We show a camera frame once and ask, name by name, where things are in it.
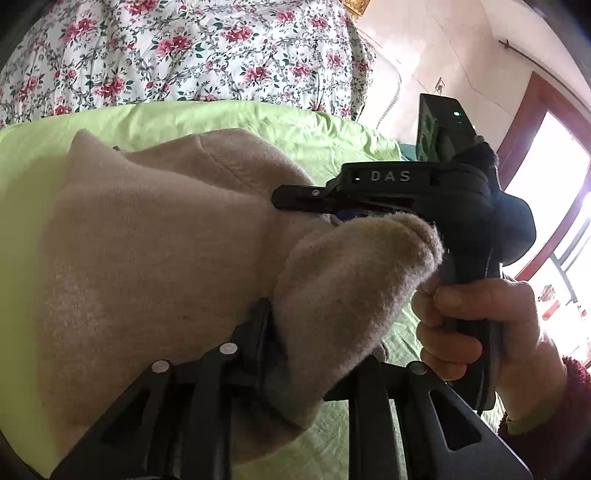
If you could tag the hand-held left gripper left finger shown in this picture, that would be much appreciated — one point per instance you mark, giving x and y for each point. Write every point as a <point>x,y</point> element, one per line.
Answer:
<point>258,332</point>

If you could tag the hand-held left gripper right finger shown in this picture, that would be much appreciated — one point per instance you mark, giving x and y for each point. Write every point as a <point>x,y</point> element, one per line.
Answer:
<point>369,415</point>

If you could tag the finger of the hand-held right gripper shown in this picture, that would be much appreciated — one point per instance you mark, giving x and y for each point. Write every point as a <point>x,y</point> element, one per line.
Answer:
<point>300,196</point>

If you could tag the beige knit sweater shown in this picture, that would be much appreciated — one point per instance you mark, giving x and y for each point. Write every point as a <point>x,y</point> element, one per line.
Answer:
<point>161,254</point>

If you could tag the person's right forearm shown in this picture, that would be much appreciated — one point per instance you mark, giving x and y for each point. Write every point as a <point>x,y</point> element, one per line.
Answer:
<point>563,438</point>

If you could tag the person's right hand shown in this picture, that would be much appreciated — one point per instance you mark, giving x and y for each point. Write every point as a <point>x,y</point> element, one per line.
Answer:
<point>461,304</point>

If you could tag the light green bed sheet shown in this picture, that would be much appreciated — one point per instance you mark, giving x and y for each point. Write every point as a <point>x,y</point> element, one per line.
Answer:
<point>286,129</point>

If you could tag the teal cloth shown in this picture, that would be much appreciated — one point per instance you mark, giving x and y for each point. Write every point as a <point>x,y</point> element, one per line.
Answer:
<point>408,152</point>

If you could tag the dark curtain rod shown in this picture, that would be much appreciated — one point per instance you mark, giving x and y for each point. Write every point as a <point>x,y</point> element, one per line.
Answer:
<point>535,60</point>

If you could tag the white red floral quilt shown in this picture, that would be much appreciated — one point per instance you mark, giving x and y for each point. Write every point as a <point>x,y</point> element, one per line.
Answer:
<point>184,46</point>

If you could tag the red-brown window frame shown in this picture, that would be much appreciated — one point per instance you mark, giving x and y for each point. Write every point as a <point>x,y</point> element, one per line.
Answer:
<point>531,120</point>

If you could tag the golden picture frame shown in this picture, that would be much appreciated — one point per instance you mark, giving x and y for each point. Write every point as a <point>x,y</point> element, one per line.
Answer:
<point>356,7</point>

